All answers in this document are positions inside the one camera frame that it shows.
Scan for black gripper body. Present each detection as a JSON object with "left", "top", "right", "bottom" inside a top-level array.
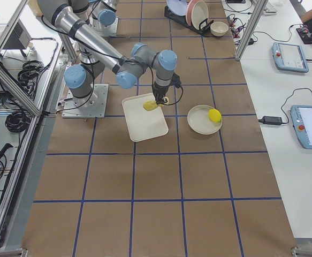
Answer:
[{"left": 152, "top": 85, "right": 169, "bottom": 102}]

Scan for blue plate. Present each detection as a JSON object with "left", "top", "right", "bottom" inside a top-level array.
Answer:
[{"left": 166, "top": 0, "right": 188, "bottom": 16}]

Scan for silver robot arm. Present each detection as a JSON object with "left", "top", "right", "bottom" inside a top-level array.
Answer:
[
  {"left": 38, "top": 1, "right": 182, "bottom": 105},
  {"left": 89, "top": 0, "right": 119, "bottom": 36}
]

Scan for cream round plate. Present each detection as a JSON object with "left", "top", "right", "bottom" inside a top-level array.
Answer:
[{"left": 187, "top": 105, "right": 222, "bottom": 135}]

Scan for cream plate in rack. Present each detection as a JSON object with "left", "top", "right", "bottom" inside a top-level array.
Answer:
[{"left": 191, "top": 1, "right": 209, "bottom": 30}]

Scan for pink plate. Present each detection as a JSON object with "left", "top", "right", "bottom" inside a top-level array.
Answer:
[{"left": 185, "top": 0, "right": 199, "bottom": 26}]

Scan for cream rectangular tray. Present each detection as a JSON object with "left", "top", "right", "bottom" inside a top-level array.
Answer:
[{"left": 122, "top": 93, "right": 169, "bottom": 142}]

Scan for yellow lemon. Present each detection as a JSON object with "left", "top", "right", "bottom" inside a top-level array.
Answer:
[{"left": 208, "top": 108, "right": 222, "bottom": 123}]

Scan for black dish rack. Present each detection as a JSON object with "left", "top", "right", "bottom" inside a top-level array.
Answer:
[{"left": 163, "top": 5, "right": 214, "bottom": 35}]

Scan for cream bowl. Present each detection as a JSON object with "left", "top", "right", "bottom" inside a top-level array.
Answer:
[{"left": 210, "top": 21, "right": 229, "bottom": 37}]

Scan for brown paper table mat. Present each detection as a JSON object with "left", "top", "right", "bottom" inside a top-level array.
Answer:
[{"left": 22, "top": 1, "right": 295, "bottom": 256}]

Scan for black power adapter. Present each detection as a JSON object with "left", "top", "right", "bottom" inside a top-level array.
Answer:
[{"left": 258, "top": 116, "right": 283, "bottom": 125}]

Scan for far teach pendant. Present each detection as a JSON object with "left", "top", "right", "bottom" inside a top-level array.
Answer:
[{"left": 271, "top": 42, "right": 309, "bottom": 73}]

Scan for teach pendant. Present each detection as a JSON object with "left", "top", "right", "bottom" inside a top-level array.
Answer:
[
  {"left": 290, "top": 105, "right": 312, "bottom": 149},
  {"left": 271, "top": 42, "right": 309, "bottom": 73}
]

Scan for near teach pendant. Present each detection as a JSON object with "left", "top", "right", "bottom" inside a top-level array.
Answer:
[{"left": 290, "top": 105, "right": 312, "bottom": 149}]

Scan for grey control box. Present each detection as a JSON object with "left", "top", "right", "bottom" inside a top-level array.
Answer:
[{"left": 3, "top": 19, "right": 32, "bottom": 57}]

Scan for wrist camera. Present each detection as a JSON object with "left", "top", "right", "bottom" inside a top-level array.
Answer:
[{"left": 170, "top": 73, "right": 182, "bottom": 88}]

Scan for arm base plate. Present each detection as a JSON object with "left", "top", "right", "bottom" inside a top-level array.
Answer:
[
  {"left": 62, "top": 84, "right": 109, "bottom": 118},
  {"left": 91, "top": 17, "right": 119, "bottom": 37}
]

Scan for aluminium frame post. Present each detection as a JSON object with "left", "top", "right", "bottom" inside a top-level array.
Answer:
[{"left": 235, "top": 0, "right": 268, "bottom": 61}]

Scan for coiled black cables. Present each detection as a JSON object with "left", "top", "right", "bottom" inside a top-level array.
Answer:
[{"left": 17, "top": 60, "right": 52, "bottom": 92}]

